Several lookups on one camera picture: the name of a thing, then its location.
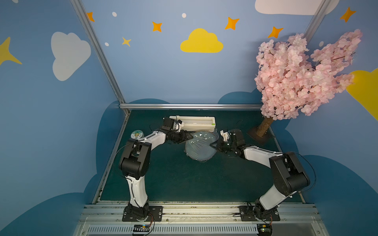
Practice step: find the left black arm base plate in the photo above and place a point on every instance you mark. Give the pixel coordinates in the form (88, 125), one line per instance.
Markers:
(142, 214)

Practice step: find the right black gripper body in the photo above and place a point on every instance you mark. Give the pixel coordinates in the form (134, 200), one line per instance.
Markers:
(223, 144)

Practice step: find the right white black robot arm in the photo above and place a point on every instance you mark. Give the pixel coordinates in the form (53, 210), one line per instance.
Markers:
(289, 176)

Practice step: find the small circuit board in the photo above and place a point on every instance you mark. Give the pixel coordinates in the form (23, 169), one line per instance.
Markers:
(264, 230)
(141, 229)

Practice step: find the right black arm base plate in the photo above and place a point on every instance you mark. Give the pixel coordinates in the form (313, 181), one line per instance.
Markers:
(258, 213)

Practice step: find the left small circuit board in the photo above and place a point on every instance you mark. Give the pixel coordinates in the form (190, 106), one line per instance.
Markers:
(141, 229)

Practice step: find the pink cherry blossom tree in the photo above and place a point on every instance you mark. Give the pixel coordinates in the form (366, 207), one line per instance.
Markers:
(292, 82)

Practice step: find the dark square tree base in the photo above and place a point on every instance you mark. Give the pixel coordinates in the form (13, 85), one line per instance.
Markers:
(267, 136)

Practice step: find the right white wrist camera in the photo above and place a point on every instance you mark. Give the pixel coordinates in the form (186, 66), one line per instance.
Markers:
(225, 135)

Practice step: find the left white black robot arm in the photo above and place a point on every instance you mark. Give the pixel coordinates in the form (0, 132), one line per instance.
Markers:
(135, 161)

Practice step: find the aluminium front rail frame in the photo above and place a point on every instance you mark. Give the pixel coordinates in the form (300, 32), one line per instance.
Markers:
(199, 219)

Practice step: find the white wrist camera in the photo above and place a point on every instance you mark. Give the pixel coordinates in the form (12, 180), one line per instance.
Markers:
(225, 135)
(179, 125)

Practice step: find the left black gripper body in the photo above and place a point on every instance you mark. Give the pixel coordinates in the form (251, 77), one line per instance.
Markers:
(183, 137)

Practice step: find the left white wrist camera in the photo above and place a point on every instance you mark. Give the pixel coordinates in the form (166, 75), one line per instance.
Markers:
(179, 125)

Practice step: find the small yellow green-lidded jar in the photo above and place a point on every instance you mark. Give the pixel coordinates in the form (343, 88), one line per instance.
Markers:
(137, 134)

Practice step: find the right small circuit board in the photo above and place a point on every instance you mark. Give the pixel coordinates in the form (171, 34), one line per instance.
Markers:
(264, 230)

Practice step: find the white plastic wrap dispenser box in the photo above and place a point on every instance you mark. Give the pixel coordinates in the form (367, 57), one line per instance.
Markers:
(194, 124)

